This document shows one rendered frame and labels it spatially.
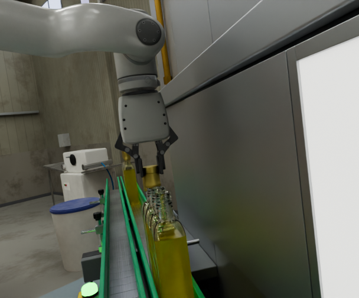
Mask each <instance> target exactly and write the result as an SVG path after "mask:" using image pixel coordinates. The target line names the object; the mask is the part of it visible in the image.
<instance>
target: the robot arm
mask: <svg viewBox="0 0 359 298"><path fill-rule="evenodd" d="M164 43H165V31H164V28H163V26H162V25H161V23H160V22H159V21H158V20H156V19H155V18H154V17H152V16H150V15H149V14H148V13H147V12H146V11H144V10H141V9H135V8H130V9H127V8H123V7H118V6H114V5H108V4H99V3H83V4H75V5H70V6H67V7H64V8H60V9H51V8H44V7H40V6H36V5H32V4H27V3H24V2H19V1H14V0H0V50H1V51H8V52H13V53H21V54H28V55H33V56H40V57H50V58H60V57H64V56H67V55H69V54H73V53H79V52H84V51H106V52H113V54H114V59H115V67H116V74H117V79H118V87H119V93H124V94H122V96H121V97H120V98H119V103H118V110H119V125H120V134H119V136H118V138H117V141H116V144H115V148H117V149H118V150H121V151H124V152H126V153H127V154H129V155H130V156H131V157H133V158H134V161H135V169H136V174H139V175H140V177H144V174H143V166H142V159H141V158H140V155H139V143H143V142H151V141H154V142H155V145H156V149H157V151H158V152H157V155H156V162H157V165H158V168H159V173H160V174H163V173H164V172H163V170H165V160H164V154H165V152H166V150H167V149H168V148H169V146H170V145H171V144H173V143H174V142H176V140H177V139H178V136H177V135H176V133H175V132H174V131H173V130H172V128H171V127H170V126H169V122H168V117H167V112H166V109H165V104H164V100H163V98H162V95H161V92H158V91H157V90H156V88H157V87H158V86H160V81H159V80H158V79H157V77H158V74H157V68H156V60H155V56H156V55H157V54H158V53H159V52H160V51H161V49H162V48H163V46H164ZM168 137H169V139H168V140H167V141H165V142H164V143H162V140H164V139H167V138H168ZM122 142H124V143H126V144H132V150H131V149H130V148H129V147H127V146H125V145H123V144H122Z"/></svg>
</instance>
